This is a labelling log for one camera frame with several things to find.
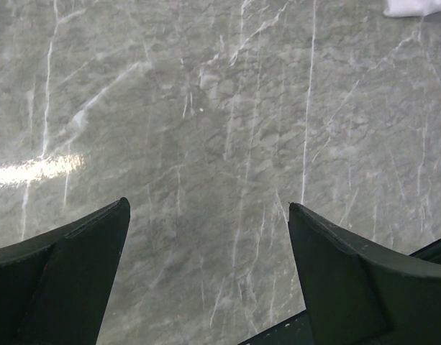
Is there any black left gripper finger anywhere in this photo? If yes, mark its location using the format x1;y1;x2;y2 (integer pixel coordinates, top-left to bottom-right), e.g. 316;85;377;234
0;198;130;345

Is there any white t-shirt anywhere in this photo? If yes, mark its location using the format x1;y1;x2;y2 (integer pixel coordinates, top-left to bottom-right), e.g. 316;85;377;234
383;0;441;18

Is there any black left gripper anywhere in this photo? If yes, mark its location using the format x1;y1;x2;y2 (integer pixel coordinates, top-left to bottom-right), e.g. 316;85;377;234
237;201;441;345

